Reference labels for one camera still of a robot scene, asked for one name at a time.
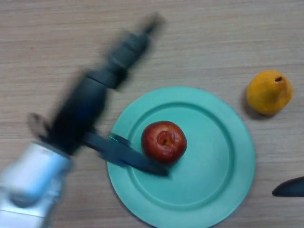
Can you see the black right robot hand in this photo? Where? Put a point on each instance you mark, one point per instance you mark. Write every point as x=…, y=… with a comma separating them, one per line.
x=289, y=188

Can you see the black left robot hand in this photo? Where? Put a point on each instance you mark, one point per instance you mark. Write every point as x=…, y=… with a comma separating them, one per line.
x=95, y=104

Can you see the red apple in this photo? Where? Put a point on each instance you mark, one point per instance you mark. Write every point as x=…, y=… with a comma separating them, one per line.
x=164, y=142

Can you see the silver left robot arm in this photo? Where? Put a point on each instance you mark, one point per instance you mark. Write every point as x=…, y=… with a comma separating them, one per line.
x=31, y=180

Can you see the green round plate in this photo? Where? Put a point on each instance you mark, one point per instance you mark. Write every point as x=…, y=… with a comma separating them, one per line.
x=204, y=171

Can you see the yellow pear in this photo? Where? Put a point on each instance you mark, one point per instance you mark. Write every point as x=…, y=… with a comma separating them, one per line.
x=269, y=93

